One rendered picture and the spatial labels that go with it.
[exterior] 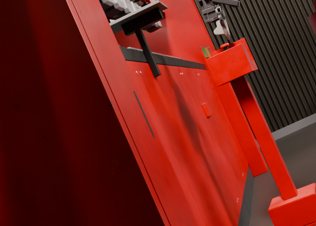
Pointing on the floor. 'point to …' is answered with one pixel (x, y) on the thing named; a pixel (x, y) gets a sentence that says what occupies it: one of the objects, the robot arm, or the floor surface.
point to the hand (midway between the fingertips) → (229, 36)
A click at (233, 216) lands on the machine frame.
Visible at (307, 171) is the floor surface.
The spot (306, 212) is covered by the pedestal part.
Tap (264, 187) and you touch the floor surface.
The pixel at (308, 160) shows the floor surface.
